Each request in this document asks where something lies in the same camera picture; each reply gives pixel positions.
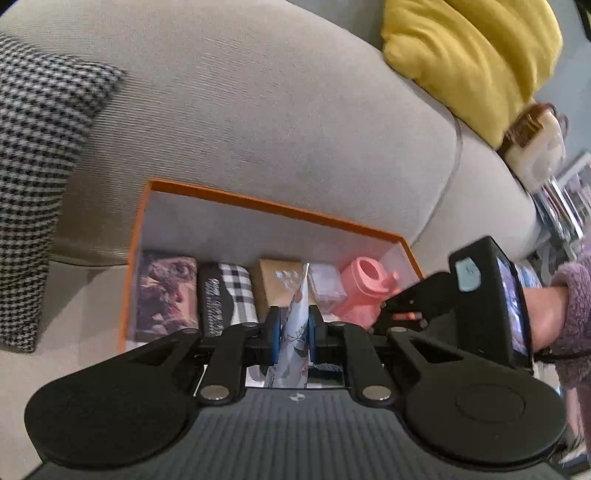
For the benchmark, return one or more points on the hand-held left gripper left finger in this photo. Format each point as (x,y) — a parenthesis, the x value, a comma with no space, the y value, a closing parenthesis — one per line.
(273,333)

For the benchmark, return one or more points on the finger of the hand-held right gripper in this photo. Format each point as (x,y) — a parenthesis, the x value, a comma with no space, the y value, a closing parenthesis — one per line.
(429,293)
(438,325)

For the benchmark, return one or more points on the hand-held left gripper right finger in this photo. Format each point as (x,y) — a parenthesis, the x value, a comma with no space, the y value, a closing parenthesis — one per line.
(315,334)

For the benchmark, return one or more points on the white floral packet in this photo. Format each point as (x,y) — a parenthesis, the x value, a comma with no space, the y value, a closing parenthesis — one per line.
(295,344)

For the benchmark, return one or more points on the clear plastic box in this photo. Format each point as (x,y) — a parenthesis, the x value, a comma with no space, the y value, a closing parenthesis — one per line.
(325,286)

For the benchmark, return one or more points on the gold cardboard box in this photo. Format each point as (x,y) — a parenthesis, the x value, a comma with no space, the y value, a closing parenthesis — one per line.
(272,281)

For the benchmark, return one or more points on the orange storage box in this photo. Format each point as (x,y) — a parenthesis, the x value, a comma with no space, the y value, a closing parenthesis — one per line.
(134,277)

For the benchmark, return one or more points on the person's right forearm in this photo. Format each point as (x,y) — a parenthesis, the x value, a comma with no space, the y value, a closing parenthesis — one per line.
(547,318)

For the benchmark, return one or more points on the black plaid pouch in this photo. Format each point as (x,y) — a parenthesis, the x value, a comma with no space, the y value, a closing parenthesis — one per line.
(226,295)

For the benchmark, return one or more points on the portrait print box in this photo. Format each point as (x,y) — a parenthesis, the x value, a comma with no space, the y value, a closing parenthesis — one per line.
(166,295)

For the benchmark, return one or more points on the cluttered shelf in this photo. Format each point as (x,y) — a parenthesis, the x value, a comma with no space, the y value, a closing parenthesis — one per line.
(565,203)

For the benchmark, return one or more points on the brown and white plush toy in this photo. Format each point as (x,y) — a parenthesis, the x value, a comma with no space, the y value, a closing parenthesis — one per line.
(535,138)

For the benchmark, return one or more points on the beige fabric sofa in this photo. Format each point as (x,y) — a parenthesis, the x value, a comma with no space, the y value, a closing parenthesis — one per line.
(258,129)

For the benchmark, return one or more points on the yellow pillow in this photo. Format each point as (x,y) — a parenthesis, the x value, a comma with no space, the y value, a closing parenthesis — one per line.
(471,60)

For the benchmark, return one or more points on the houndstooth pillow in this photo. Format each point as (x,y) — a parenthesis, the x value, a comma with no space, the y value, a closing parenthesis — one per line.
(37,184)

